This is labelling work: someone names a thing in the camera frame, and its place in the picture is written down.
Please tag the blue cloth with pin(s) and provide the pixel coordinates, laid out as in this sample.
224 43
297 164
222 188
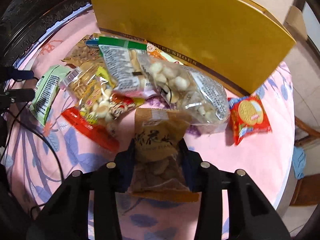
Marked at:
299 162

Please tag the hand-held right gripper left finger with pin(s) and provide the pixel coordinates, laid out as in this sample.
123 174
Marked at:
127 170

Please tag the light green snack packet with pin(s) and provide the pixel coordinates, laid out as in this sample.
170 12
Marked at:
47 92

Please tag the clear round cookie packet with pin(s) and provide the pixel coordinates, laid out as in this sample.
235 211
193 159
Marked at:
180 87

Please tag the brown kraft peanut packet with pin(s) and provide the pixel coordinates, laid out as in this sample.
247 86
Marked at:
157 140

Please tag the red cookie packet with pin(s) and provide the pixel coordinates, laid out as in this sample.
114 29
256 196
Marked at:
100 120

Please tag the orange rice snack packet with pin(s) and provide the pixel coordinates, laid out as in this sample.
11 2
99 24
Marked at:
160 51

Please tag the small blue candy packet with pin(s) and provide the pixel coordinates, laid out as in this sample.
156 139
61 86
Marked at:
92 42

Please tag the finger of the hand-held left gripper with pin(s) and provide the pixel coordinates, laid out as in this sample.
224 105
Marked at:
21 75
22 95

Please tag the clear grain bar packet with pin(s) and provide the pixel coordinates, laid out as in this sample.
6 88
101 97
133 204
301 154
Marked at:
82 85

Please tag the brown cracker picture packet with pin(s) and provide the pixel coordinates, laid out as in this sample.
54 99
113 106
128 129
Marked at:
82 52

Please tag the pink printed tablecloth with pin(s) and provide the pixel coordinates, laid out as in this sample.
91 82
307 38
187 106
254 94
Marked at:
250 170

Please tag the yellow cardboard box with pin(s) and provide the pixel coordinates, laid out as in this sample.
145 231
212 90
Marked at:
190 30

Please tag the red round biscuit packet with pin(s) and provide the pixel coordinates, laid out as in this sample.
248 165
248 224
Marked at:
250 116

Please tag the clear white-label snack packet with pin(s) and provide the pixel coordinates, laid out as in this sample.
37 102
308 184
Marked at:
120 70

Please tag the dark carved wooden furniture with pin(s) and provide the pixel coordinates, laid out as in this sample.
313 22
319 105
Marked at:
30 17

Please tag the wooden chair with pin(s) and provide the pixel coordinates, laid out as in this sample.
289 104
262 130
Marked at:
307 135

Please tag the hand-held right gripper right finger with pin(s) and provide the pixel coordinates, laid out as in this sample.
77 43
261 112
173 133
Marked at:
190 180

